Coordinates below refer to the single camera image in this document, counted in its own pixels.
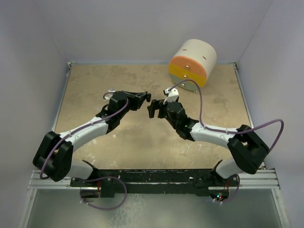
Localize black earbud charging case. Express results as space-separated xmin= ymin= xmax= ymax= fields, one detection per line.
xmin=146 ymin=93 xmax=152 ymax=102

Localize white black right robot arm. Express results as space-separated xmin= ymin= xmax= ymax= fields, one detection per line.
xmin=147 ymin=99 xmax=270 ymax=186

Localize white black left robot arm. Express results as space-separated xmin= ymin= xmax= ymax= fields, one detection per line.
xmin=33 ymin=91 xmax=151 ymax=186

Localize round three-drawer storage box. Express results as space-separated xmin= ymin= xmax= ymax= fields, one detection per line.
xmin=168 ymin=39 xmax=217 ymax=92

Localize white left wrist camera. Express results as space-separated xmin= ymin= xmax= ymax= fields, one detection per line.
xmin=103 ymin=88 xmax=116 ymax=101

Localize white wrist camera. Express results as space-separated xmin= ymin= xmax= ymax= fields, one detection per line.
xmin=163 ymin=87 xmax=179 ymax=105
xmin=103 ymin=88 xmax=116 ymax=101

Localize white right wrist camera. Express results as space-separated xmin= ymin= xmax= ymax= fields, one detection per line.
xmin=163 ymin=87 xmax=179 ymax=105

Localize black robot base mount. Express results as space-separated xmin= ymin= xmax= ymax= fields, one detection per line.
xmin=71 ymin=160 xmax=241 ymax=198

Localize aluminium frame rail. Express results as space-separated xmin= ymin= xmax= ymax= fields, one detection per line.
xmin=28 ymin=169 xmax=281 ymax=190

